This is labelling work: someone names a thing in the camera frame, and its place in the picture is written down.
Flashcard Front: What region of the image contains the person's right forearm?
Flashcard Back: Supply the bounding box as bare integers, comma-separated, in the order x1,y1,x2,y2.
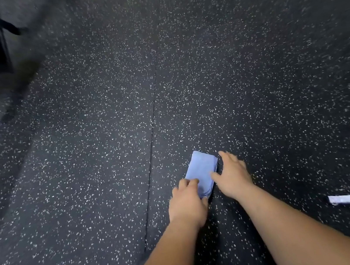
236,168,350,265

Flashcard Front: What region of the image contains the person's left hand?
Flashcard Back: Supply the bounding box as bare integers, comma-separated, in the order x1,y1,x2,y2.
163,175,214,234

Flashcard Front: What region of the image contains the person's right hand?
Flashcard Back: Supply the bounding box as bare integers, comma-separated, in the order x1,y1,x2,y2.
206,146,258,205

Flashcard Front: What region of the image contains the person's left forearm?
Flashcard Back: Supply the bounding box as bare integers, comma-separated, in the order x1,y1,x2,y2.
114,214,218,265

